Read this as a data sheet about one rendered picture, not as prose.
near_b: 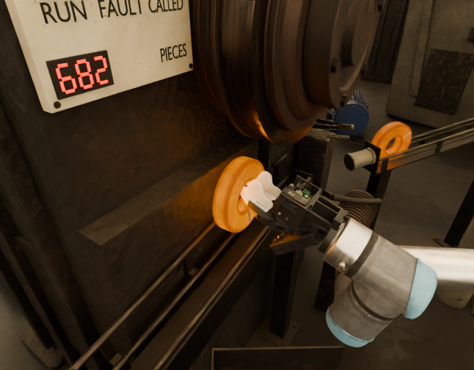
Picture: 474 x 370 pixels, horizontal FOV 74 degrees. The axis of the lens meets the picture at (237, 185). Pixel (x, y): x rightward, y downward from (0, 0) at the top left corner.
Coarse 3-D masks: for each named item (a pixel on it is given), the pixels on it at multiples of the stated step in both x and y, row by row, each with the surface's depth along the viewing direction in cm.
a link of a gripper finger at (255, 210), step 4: (248, 204) 60; (252, 204) 60; (252, 208) 60; (256, 208) 59; (260, 208) 59; (252, 212) 60; (256, 212) 59; (260, 212) 59; (264, 212) 58; (268, 212) 59; (256, 216) 59; (260, 216) 58; (264, 216) 58; (268, 216) 58; (272, 216) 58; (260, 220) 58; (264, 220) 58; (268, 220) 58; (272, 220) 57; (264, 224) 58; (268, 224) 58; (272, 224) 58; (276, 224) 58; (272, 228) 58
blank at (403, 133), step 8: (384, 128) 107; (392, 128) 106; (400, 128) 107; (408, 128) 109; (376, 136) 108; (384, 136) 106; (392, 136) 107; (400, 136) 109; (408, 136) 110; (376, 144) 108; (384, 144) 108; (400, 144) 112; (408, 144) 113; (384, 152) 110; (392, 152) 113
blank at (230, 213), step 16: (240, 160) 61; (256, 160) 63; (224, 176) 59; (240, 176) 59; (256, 176) 65; (224, 192) 58; (240, 192) 61; (224, 208) 58; (240, 208) 66; (224, 224) 60; (240, 224) 65
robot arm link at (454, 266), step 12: (408, 252) 65; (420, 252) 65; (432, 252) 64; (444, 252) 64; (456, 252) 63; (468, 252) 63; (432, 264) 63; (444, 264) 62; (456, 264) 61; (468, 264) 61; (336, 276) 66; (444, 276) 62; (456, 276) 61; (468, 276) 60; (444, 288) 63; (456, 288) 62; (468, 288) 61
